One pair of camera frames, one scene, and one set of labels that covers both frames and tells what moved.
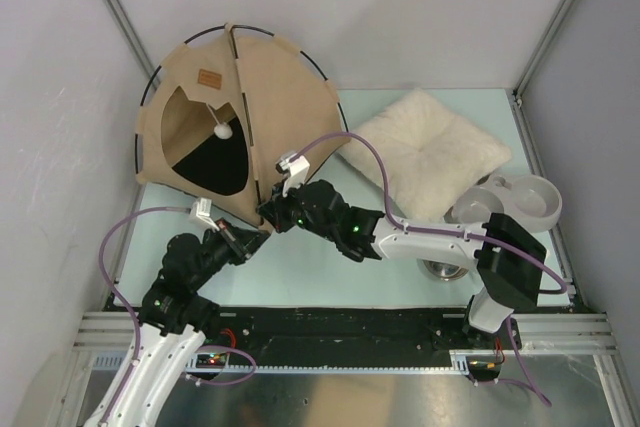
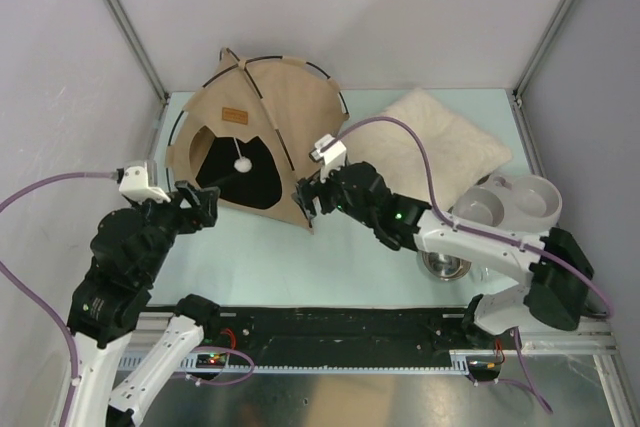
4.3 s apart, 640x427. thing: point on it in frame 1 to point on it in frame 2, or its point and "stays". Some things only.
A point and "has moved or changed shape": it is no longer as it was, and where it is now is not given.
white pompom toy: (223, 131) to (243, 165)
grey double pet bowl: (530, 201) stays
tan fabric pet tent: (221, 111) has moved or changed shape
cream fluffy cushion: (432, 157) stays
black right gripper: (276, 210) to (309, 189)
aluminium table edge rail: (341, 339) stays
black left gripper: (242, 243) to (206, 197)
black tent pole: (178, 52) to (225, 73)
